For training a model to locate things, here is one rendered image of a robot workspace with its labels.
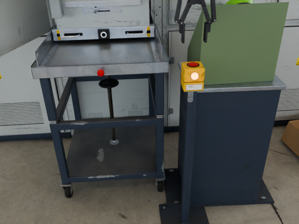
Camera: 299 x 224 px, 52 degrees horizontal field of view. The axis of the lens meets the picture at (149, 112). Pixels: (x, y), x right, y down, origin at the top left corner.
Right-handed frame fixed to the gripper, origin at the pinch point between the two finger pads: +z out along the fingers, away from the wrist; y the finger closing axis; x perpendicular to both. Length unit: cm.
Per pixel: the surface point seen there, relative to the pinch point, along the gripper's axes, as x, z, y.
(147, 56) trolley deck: -27.3, 17.3, 15.9
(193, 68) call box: 3.2, 12.0, 0.1
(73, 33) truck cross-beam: -52, 12, 54
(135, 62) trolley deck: -19.8, 17.4, 22.0
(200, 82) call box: 3.7, 18.1, -3.0
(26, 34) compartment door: -64, 15, 82
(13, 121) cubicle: -86, 84, 112
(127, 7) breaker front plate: -53, 0, 24
